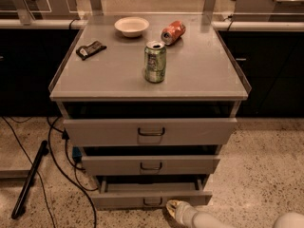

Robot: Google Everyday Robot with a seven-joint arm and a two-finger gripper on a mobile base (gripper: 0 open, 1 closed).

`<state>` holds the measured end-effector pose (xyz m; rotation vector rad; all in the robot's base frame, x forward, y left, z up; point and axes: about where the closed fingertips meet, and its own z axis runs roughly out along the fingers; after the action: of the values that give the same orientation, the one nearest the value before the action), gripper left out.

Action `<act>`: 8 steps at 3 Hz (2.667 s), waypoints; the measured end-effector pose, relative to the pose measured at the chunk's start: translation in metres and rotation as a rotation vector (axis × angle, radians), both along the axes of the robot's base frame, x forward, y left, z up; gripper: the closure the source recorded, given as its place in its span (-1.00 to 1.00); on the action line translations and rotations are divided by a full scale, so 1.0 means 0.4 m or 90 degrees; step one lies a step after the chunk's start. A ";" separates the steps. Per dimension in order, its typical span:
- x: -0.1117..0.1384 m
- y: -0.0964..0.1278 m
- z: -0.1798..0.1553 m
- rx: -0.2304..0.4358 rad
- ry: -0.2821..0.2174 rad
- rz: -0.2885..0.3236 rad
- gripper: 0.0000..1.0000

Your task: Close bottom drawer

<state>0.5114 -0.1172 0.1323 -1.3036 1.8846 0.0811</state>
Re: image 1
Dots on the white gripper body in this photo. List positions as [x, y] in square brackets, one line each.
[184, 213]

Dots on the grey bottom drawer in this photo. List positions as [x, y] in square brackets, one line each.
[149, 191]

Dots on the grey drawer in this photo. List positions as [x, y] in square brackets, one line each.
[149, 165]
[149, 191]
[131, 132]

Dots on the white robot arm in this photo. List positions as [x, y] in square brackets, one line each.
[288, 220]

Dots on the grey middle drawer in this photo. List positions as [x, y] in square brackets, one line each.
[149, 165]

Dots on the grey top drawer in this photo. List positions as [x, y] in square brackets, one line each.
[131, 132]

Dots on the grey drawer cabinet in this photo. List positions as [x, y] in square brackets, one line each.
[200, 82]

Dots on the blue power plug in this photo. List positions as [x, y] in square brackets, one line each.
[76, 154]

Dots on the black floor bar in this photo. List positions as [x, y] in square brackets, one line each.
[19, 206]

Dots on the green soda can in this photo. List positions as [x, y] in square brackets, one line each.
[155, 61]

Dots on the orange soda can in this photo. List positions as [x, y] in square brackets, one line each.
[173, 32]

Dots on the dark snack packet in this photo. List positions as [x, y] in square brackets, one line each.
[87, 51]

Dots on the white paper bowl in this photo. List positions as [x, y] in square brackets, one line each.
[131, 27]

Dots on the white horizontal rail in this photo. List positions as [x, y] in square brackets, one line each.
[230, 26]

